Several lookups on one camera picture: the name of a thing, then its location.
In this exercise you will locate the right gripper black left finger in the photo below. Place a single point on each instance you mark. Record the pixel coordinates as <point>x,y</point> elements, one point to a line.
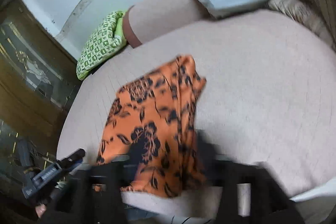
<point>92,196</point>

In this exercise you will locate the small striped floral cushion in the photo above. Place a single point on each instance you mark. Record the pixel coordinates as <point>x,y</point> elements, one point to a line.
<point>304,15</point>

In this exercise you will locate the orange black floral blouse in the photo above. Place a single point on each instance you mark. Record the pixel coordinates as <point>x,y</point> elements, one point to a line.
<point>152,120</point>

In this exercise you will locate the green checkered folded blanket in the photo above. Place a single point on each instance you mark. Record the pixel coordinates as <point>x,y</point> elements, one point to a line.
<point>104,42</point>

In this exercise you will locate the person left hand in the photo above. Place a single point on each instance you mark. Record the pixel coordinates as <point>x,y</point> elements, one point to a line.
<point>40,210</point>

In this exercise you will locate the dark wooden glass cabinet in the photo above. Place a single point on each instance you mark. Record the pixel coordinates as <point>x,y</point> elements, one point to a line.
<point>38,87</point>

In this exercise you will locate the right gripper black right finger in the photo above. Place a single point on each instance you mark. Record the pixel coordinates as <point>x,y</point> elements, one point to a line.
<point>267,202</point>

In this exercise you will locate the pink bolster cushion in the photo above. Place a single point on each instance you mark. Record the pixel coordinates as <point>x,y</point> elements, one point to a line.
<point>150,19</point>

